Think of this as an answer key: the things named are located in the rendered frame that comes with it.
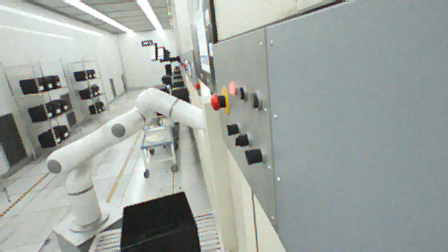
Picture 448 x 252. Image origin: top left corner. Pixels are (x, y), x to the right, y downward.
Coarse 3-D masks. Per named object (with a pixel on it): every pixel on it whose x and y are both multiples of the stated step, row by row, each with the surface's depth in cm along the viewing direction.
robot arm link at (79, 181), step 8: (88, 160) 130; (80, 168) 129; (88, 168) 130; (72, 176) 127; (80, 176) 127; (88, 176) 128; (72, 184) 123; (80, 184) 125; (88, 184) 128; (72, 192) 124; (80, 192) 125
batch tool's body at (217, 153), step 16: (192, 0) 111; (208, 0) 67; (192, 16) 124; (208, 32) 77; (208, 48) 82; (208, 96) 84; (208, 112) 75; (208, 128) 76; (208, 144) 80; (224, 144) 78; (224, 160) 80; (224, 176) 81; (224, 192) 83; (224, 208) 84; (224, 224) 86; (224, 240) 88
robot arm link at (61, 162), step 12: (120, 120) 104; (132, 120) 107; (96, 132) 115; (108, 132) 106; (120, 132) 104; (132, 132) 107; (72, 144) 117; (84, 144) 116; (96, 144) 115; (108, 144) 115; (60, 156) 115; (72, 156) 116; (84, 156) 117; (48, 168) 116; (60, 168) 115; (72, 168) 117
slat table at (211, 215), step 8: (200, 216) 128; (208, 216) 127; (216, 216) 126; (208, 224) 121; (216, 224) 120; (104, 232) 124; (112, 232) 123; (120, 232) 123; (200, 232) 117; (208, 232) 116; (216, 232) 115; (96, 240) 119; (104, 240) 123; (112, 240) 118; (200, 240) 111; (216, 240) 110; (96, 248) 114; (104, 248) 114; (112, 248) 113; (208, 248) 106
